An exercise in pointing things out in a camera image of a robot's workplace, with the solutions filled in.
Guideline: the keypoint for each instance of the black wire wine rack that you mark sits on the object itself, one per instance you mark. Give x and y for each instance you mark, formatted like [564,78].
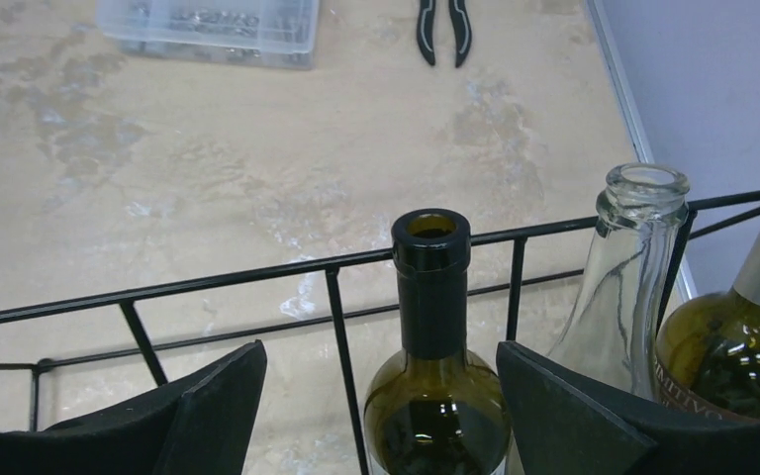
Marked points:
[353,345]

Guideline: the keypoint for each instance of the clear plastic organizer box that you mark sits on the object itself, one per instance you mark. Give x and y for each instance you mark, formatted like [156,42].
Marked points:
[275,34]

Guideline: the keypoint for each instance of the aluminium frame rail right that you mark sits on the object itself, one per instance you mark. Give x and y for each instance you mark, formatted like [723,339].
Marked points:
[679,284]

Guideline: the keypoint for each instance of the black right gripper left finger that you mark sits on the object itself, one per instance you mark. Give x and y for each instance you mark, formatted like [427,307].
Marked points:
[199,424]

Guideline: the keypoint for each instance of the green wine bottle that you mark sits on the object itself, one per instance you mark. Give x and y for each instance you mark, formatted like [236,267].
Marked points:
[707,353]
[434,407]

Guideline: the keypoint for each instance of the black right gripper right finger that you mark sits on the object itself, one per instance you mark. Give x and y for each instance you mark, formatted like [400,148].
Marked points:
[567,423]

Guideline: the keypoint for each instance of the green wine bottle front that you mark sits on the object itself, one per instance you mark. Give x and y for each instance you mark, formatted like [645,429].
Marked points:
[434,407]

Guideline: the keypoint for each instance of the clear wine bottle dark label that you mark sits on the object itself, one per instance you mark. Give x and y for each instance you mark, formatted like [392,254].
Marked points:
[611,331]

